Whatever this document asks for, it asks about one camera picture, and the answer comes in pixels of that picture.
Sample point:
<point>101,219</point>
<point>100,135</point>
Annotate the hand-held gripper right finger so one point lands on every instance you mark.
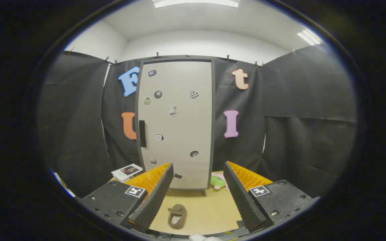
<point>243,201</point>

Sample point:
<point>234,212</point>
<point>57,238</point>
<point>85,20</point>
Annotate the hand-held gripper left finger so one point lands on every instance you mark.
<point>156,197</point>

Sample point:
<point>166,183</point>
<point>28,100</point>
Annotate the brown suede shoe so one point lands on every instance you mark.
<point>177,217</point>

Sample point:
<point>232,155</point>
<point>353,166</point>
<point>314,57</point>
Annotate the grey shoe cabinet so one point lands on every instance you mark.
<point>213,134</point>

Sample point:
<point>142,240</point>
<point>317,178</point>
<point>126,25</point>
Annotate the grey shoe cabinet door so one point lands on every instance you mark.
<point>186,127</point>

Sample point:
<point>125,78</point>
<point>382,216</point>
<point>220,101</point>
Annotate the green pink plush toy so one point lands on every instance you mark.
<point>217,181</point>

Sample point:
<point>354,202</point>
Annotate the white book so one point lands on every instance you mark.
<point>127,171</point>

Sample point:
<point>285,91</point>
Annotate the black backdrop cloth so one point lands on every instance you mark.
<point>297,100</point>

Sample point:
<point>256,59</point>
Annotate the small ceiling light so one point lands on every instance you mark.
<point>308,36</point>

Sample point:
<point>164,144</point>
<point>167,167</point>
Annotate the long ceiling light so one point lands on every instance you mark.
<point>196,3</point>

